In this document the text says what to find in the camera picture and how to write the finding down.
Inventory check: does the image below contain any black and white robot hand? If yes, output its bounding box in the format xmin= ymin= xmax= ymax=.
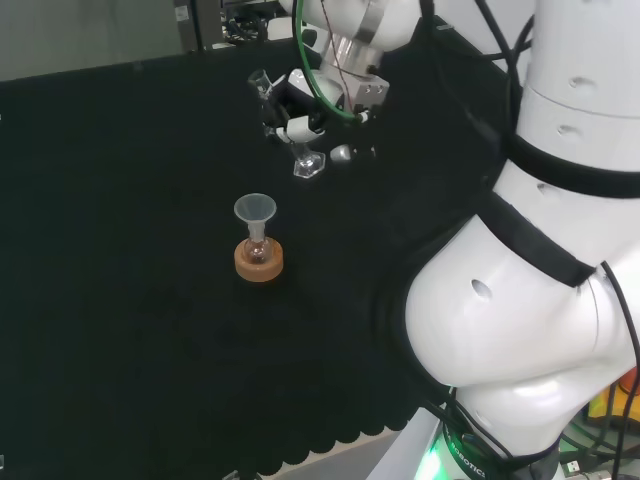
xmin=261 ymin=69 xmax=391 ymax=165

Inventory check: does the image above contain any clear graduated cylinder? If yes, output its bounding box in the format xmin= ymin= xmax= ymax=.
xmin=247 ymin=69 xmax=327 ymax=181

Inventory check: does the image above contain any clear round-bottom flask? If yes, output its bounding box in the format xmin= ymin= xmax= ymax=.
xmin=243 ymin=234 xmax=274 ymax=266

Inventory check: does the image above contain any clear plastic funnel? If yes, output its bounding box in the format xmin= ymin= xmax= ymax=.
xmin=233 ymin=195 xmax=276 ymax=246

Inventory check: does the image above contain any black bench cloth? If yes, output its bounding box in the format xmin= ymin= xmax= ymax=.
xmin=0 ymin=14 xmax=516 ymax=478

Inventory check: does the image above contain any yellow stop button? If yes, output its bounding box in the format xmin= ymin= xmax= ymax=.
xmin=587 ymin=367 xmax=640 ymax=422

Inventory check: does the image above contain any green cable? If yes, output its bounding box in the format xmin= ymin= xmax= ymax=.
xmin=294 ymin=0 xmax=369 ymax=125

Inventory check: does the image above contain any brown cork ring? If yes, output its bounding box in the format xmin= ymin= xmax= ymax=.
xmin=233 ymin=238 xmax=286 ymax=284

